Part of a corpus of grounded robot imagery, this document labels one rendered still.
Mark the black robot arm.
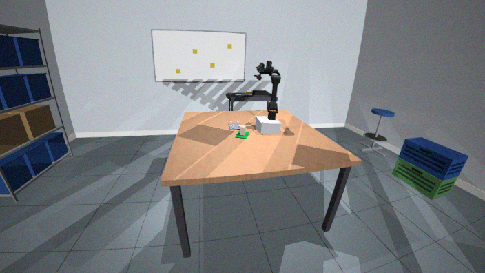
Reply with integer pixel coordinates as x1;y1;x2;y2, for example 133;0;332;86
257;61;281;120

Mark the green board with square handle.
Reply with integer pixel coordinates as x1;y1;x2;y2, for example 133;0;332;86
235;125;249;139

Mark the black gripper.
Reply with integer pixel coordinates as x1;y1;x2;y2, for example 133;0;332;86
254;63;266;81

